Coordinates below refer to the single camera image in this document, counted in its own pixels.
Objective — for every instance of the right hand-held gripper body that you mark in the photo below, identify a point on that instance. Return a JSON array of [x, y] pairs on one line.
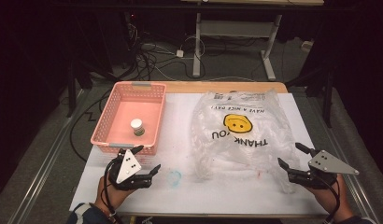
[[326, 166]]

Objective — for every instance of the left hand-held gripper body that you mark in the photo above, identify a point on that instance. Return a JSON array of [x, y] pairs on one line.
[[127, 166]]

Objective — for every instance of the pink perforated plastic basket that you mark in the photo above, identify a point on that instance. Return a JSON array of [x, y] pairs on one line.
[[130, 109]]

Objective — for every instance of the clear smiley plastic bag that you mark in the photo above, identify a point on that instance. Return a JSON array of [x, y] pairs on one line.
[[242, 149]]

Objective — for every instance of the person's right hand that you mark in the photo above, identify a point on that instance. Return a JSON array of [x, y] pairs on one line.
[[329, 197]]

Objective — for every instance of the person's left hand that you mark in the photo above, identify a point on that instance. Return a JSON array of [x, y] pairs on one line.
[[116, 196]]

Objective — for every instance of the white table mat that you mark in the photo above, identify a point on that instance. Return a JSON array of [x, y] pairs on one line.
[[180, 130]]

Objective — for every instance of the black stand leg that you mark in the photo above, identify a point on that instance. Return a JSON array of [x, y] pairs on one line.
[[71, 93], [328, 99]]

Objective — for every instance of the white power adapter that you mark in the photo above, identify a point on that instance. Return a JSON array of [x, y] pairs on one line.
[[179, 53]]

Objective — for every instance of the metal floor rail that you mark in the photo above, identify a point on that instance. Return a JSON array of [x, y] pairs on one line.
[[357, 193], [43, 168]]

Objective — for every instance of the white metal desk frame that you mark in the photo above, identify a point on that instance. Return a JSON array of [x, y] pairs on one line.
[[197, 46]]

